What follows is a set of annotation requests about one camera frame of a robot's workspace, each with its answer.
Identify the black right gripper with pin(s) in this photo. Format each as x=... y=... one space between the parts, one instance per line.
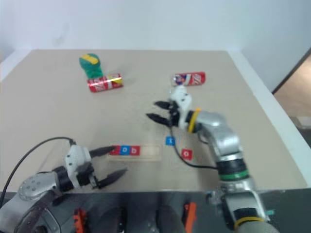
x=174 y=116

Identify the red letter block b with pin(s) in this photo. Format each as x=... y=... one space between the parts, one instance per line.
x=135 y=150

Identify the red letter block o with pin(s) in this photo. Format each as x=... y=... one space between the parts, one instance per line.
x=187 y=154

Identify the red letter block r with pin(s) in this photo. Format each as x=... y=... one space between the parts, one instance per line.
x=115 y=151

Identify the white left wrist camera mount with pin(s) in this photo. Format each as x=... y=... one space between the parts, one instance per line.
x=76 y=155

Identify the brown wooden panel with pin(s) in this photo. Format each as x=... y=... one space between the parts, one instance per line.
x=295 y=80

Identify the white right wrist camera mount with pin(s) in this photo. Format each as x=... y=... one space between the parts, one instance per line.
x=182 y=102

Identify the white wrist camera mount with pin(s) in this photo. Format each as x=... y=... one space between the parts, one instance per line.
x=76 y=155
x=182 y=102

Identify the blue letter block o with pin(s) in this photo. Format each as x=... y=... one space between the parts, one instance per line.
x=124 y=150

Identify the red soda can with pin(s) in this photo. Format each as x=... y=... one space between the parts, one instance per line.
x=190 y=78
x=105 y=83

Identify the orange plastic part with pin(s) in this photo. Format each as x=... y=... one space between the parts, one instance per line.
x=190 y=214
x=80 y=219

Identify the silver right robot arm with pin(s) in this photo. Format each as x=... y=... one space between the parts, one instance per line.
x=226 y=145

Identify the green and yellow toy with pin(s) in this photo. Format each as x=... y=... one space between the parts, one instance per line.
x=90 y=63

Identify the light wooden letter tray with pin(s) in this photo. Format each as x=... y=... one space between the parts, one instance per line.
x=150 y=151

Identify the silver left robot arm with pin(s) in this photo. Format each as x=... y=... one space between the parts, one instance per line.
x=36 y=187

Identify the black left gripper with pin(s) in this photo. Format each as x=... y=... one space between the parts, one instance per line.
x=86 y=176

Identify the blue letter block t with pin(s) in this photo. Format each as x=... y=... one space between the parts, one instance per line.
x=170 y=141

